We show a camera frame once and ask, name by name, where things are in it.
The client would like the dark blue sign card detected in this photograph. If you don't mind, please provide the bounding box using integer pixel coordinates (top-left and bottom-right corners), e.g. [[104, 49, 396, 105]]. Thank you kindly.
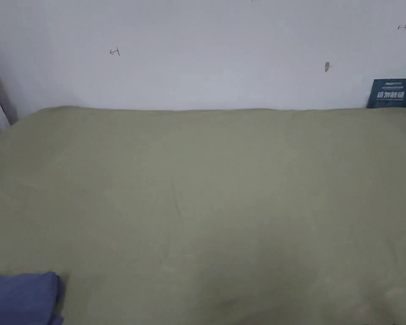
[[366, 78, 406, 109]]

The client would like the bed with pale green sheet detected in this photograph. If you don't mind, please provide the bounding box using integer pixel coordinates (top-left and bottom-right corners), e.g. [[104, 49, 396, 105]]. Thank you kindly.
[[0, 106, 406, 325]]

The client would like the blue garment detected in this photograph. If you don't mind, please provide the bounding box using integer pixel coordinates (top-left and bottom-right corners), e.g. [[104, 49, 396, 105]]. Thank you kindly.
[[0, 271, 66, 325]]

